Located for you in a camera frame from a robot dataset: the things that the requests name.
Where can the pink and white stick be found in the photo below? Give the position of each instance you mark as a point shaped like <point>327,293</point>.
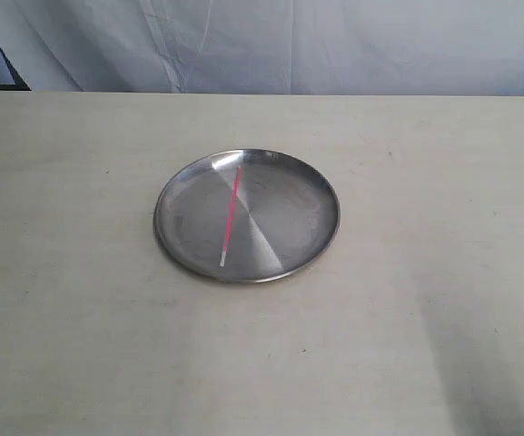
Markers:
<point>231,214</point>

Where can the round stainless steel plate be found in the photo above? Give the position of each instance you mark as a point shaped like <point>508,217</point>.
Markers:
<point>287,215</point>

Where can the white backdrop sheet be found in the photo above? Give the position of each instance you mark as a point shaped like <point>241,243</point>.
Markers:
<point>267,47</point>

